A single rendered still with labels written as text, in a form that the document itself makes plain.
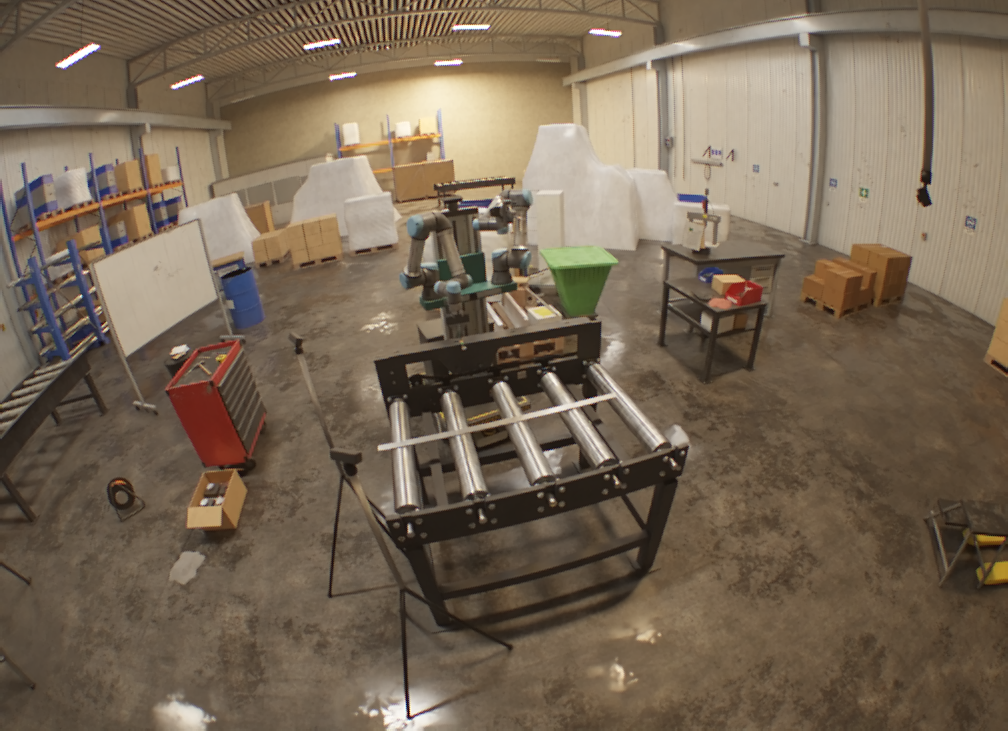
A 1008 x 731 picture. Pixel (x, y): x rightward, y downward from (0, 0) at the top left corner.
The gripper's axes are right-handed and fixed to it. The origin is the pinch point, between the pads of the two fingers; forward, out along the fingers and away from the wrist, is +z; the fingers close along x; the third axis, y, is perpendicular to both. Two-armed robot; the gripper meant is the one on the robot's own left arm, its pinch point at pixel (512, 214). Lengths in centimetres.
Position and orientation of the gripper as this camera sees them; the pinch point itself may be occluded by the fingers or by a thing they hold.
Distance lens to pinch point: 228.5
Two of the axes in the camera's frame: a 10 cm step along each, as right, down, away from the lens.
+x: 0.7, 8.8, 4.7
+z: 2.4, 4.4, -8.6
